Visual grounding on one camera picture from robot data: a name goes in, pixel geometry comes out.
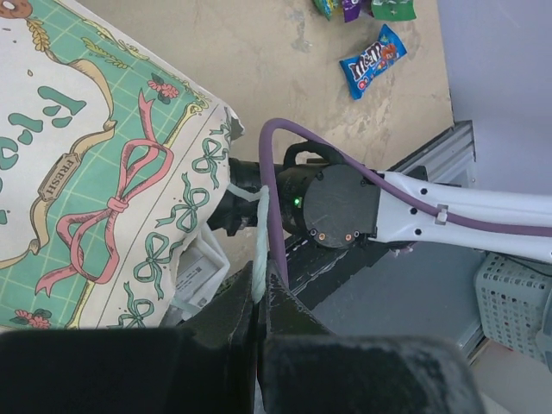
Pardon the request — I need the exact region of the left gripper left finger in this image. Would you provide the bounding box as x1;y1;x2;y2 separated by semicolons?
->
1;267;257;413

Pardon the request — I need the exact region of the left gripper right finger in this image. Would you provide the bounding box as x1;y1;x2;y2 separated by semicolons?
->
260;261;486;413

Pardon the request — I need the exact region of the green floral paper bag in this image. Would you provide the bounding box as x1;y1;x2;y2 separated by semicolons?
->
1;1;258;332

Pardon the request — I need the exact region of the blue M&M's candy bag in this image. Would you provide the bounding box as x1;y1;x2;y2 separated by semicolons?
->
339;24;407;100

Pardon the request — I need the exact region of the purple berry Fox's candy bag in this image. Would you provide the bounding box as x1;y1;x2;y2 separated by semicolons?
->
341;0;373;23

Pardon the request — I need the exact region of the green spring tea candy bag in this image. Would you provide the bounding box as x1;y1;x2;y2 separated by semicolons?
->
371;0;417;22

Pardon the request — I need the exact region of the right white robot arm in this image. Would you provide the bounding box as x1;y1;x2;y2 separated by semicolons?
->
274;141;551;263

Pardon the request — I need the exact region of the grey perforated plastic basket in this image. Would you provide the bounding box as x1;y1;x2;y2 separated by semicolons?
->
474;253;551;367

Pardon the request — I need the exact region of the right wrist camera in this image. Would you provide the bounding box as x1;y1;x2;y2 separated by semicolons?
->
161;224;230;326

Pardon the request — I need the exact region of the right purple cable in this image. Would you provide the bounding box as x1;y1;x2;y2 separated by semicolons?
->
257;117;552;294

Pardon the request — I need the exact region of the aluminium frame rail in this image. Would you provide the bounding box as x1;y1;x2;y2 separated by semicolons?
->
389;121;476;188

